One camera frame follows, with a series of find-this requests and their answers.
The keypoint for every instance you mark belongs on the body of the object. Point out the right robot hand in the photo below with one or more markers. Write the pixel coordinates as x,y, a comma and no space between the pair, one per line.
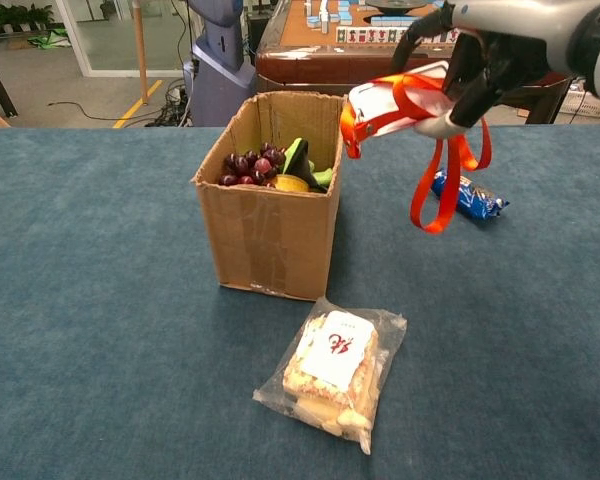
520,35

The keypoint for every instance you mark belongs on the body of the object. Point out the blue cookie snack pack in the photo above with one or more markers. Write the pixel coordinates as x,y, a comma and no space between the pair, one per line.
480,200

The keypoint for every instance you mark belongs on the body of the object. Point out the clear bag of white snacks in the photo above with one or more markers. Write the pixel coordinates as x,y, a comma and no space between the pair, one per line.
335,360

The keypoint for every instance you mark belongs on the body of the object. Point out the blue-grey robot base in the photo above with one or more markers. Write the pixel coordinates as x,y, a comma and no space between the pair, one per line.
220,75

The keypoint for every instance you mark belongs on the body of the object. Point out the open cardboard box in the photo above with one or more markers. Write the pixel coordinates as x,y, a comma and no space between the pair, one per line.
270,235

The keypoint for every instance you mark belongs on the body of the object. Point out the short blue-backed tile row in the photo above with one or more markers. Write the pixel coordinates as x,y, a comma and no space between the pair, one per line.
395,21

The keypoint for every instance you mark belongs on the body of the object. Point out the face-up mahjong tile row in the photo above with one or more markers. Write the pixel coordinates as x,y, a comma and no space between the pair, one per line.
365,35

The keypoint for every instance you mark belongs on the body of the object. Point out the blue-backed mahjong tile stack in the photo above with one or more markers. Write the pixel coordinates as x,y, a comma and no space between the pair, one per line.
325,17

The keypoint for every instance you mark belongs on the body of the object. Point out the brown mahjong table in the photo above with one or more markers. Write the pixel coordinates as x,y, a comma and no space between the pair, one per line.
320,65

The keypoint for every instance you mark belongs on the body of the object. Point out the purple grape bunch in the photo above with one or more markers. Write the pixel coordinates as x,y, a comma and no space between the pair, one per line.
247,165

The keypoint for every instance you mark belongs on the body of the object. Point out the wooden pole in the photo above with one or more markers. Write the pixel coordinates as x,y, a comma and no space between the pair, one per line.
140,55

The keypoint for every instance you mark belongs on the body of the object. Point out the green item on floor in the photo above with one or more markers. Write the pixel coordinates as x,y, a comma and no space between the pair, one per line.
50,39

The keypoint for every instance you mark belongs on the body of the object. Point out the blue felt table mat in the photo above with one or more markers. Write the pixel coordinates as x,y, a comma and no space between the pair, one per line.
105,300

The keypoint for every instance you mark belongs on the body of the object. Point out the potted green plants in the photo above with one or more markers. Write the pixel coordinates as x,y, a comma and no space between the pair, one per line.
15,17

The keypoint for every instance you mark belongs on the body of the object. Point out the white glass partition frame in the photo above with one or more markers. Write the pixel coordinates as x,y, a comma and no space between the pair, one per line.
77,40

